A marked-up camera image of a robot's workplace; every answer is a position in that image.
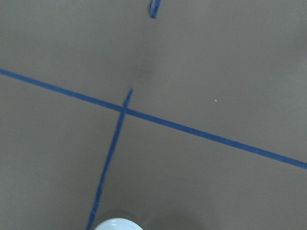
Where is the brown paper table cover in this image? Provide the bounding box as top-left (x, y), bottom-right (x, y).
top-left (0, 0), bottom-right (307, 230)

